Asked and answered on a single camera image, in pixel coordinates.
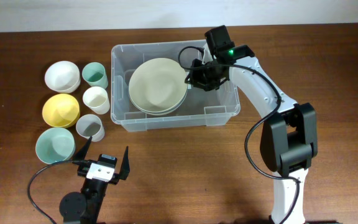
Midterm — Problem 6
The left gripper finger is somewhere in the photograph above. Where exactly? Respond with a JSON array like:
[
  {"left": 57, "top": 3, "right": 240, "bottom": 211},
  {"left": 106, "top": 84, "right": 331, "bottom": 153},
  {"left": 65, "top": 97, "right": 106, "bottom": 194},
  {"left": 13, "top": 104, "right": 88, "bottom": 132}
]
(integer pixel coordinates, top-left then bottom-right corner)
[
  {"left": 119, "top": 146, "right": 131, "bottom": 180},
  {"left": 72, "top": 136, "right": 93, "bottom": 164}
]

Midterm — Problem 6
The beige large bowl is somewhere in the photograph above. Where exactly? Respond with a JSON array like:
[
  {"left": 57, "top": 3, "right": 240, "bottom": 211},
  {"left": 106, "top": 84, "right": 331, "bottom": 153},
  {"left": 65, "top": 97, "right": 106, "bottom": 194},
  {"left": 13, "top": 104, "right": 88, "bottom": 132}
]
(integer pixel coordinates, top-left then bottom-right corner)
[
  {"left": 131, "top": 94, "right": 187, "bottom": 116},
  {"left": 129, "top": 58, "right": 188, "bottom": 112}
]

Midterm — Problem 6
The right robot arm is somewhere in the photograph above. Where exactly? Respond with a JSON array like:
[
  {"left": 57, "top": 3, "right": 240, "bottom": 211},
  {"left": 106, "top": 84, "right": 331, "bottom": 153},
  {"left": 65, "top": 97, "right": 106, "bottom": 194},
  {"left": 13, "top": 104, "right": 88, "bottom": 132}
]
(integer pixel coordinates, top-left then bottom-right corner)
[{"left": 185, "top": 26, "right": 318, "bottom": 223}]

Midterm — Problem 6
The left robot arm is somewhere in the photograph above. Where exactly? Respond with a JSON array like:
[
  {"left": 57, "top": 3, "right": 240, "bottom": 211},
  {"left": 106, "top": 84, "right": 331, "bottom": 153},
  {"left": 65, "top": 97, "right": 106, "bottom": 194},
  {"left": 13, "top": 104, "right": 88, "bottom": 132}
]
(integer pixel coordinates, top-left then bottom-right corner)
[{"left": 59, "top": 138, "right": 130, "bottom": 223}]

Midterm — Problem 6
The clear plastic storage container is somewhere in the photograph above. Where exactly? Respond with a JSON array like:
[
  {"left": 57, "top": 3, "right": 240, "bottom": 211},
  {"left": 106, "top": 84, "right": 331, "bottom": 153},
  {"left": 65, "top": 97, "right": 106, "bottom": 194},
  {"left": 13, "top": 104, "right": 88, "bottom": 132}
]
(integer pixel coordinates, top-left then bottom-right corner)
[{"left": 110, "top": 40, "right": 241, "bottom": 132}]

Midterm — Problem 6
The mint green small bowl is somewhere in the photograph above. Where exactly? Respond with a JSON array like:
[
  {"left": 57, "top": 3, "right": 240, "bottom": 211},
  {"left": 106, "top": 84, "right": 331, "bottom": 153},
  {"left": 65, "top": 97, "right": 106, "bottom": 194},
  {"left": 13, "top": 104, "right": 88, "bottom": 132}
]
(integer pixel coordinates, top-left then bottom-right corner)
[{"left": 35, "top": 128, "right": 76, "bottom": 164}]

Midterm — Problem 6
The grey cup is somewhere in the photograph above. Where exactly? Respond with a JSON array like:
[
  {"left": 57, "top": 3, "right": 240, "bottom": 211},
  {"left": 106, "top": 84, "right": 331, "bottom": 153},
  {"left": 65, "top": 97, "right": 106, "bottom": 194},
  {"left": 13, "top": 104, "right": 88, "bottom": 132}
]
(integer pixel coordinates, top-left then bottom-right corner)
[{"left": 76, "top": 114, "right": 105, "bottom": 142}]

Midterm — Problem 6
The yellow small bowl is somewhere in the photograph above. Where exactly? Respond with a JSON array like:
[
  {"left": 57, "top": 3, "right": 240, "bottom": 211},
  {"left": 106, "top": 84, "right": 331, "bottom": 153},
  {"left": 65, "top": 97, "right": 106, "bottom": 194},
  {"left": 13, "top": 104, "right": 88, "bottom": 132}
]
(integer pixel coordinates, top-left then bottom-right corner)
[{"left": 42, "top": 93, "right": 80, "bottom": 128}]

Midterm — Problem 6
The cream white cup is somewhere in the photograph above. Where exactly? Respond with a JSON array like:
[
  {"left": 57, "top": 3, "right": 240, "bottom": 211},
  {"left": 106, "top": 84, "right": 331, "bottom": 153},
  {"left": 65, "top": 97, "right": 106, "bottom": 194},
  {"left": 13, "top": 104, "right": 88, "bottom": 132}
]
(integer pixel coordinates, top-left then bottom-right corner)
[{"left": 83, "top": 86, "right": 110, "bottom": 114}]

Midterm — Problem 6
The white small bowl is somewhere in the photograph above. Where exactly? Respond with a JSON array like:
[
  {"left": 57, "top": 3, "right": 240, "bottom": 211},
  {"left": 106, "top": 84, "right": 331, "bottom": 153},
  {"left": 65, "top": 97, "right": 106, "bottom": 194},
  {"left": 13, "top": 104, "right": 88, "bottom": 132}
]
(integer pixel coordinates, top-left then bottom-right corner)
[{"left": 44, "top": 61, "right": 81, "bottom": 93}]

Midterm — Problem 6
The mint green cup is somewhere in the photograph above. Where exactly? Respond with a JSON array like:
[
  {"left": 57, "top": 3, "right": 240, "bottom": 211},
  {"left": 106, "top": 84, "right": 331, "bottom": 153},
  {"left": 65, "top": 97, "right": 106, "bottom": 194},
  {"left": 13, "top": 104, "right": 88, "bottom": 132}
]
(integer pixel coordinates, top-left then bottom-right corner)
[{"left": 82, "top": 62, "right": 109, "bottom": 89}]

